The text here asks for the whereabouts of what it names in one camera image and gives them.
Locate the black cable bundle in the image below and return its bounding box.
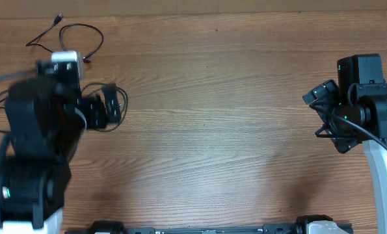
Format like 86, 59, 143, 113
81, 82, 129, 133

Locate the thin black USB cable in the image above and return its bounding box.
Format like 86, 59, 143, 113
25, 12, 105, 64

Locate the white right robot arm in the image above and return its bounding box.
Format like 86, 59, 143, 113
302, 54, 387, 233

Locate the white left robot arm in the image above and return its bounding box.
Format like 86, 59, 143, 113
0, 76, 128, 233

